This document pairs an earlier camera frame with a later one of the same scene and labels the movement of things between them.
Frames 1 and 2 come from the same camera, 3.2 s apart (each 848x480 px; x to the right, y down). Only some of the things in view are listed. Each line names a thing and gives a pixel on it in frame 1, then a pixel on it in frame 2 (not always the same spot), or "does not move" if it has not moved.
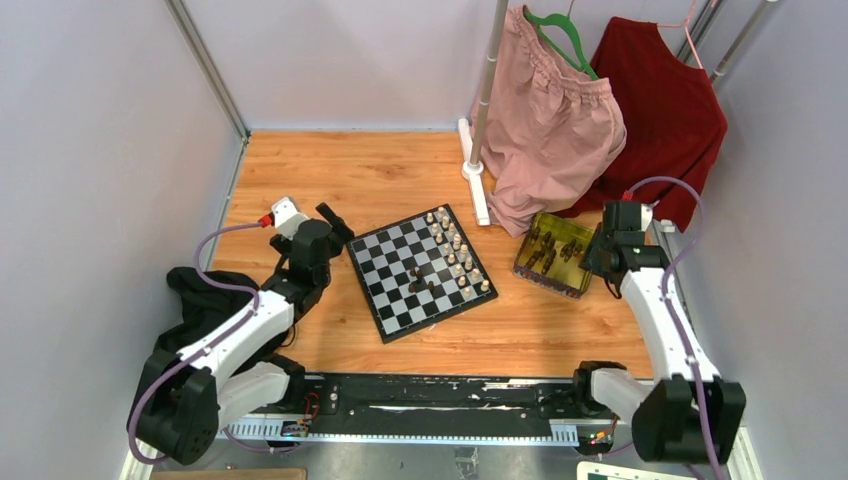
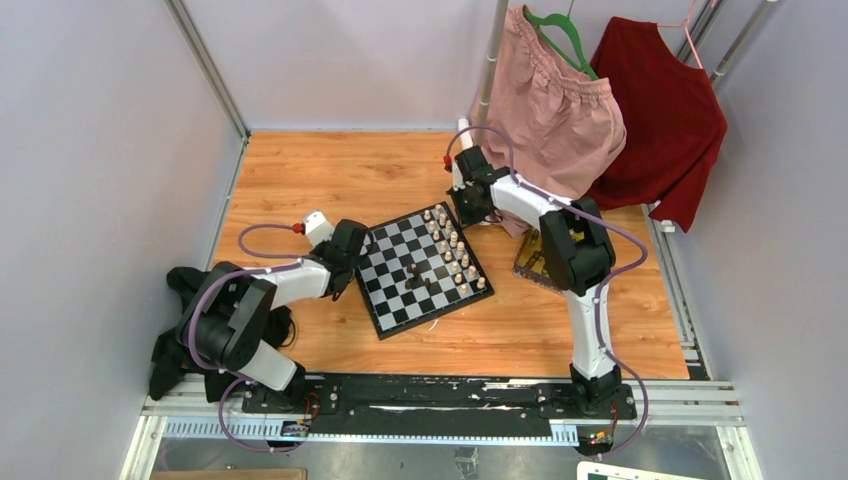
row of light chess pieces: [469, 279] does not move
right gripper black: [590, 261] -> [463, 218]
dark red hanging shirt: [674, 117] does not move
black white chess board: [418, 273] does not move
